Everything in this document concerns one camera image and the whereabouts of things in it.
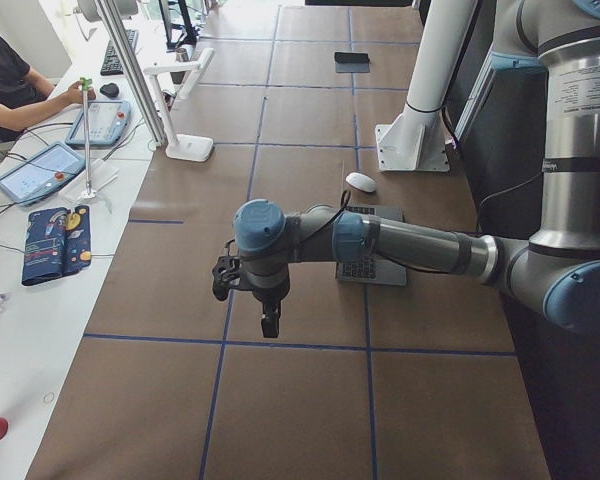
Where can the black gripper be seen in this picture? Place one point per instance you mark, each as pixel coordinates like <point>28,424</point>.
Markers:
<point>268,297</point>

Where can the grey laptop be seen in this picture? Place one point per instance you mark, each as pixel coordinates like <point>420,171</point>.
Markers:
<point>374,269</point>

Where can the black mouse pad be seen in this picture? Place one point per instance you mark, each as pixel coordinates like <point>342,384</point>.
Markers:
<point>351,58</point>

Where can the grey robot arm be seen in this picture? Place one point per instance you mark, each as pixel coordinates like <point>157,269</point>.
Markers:
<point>556,272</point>

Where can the white computer mouse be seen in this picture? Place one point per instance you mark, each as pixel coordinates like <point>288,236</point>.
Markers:
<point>361,182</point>

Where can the white desk lamp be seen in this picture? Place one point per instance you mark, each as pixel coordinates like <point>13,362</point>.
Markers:
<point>181,144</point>

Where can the black desk mouse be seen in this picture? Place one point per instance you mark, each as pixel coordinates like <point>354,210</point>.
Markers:
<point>110,90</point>

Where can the metal rod with green tip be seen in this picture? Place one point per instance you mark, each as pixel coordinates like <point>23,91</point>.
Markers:
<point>89,192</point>

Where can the blue space pattern pouch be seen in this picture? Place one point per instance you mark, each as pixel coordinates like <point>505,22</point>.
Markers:
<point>57,244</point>

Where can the upper teach pendant tablet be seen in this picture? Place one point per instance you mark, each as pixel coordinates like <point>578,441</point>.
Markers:
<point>107,121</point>

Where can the teach pendant tablet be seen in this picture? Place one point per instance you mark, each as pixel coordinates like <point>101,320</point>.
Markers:
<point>107,121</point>
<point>42,175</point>

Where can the lower teach pendant tablet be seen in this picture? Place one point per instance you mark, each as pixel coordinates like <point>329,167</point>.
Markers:
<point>42,175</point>

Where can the person in black shirt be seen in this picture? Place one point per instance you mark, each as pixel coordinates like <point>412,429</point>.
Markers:
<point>26,95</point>

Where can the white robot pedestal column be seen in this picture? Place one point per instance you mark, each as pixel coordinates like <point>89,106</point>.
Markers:
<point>414,141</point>

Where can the aluminium frame post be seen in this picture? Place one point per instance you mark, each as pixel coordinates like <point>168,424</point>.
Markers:
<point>111,18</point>

